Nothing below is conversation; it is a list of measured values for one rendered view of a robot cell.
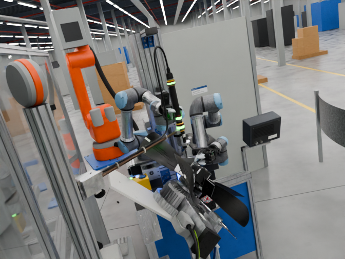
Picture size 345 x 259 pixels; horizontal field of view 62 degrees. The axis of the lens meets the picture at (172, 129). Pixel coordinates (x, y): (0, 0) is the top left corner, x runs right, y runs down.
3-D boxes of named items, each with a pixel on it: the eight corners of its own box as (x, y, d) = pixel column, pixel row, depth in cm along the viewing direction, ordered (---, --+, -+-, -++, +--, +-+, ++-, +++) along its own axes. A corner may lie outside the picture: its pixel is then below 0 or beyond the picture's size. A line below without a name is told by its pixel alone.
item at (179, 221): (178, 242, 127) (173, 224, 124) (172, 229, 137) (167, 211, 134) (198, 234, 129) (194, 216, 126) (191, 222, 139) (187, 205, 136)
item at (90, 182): (85, 201, 111) (78, 182, 109) (75, 198, 116) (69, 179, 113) (106, 188, 118) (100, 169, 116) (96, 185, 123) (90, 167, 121)
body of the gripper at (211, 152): (210, 152, 178) (219, 145, 187) (198, 150, 183) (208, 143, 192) (211, 164, 181) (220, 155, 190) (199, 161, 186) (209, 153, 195)
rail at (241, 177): (139, 219, 204) (136, 209, 201) (138, 216, 208) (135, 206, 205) (251, 179, 222) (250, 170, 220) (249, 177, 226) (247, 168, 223)
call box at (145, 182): (129, 199, 195) (126, 185, 192) (128, 192, 204) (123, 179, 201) (152, 191, 198) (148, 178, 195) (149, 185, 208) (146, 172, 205)
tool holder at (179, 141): (183, 148, 156) (179, 131, 154) (173, 147, 161) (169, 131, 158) (192, 142, 163) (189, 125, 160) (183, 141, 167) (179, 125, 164)
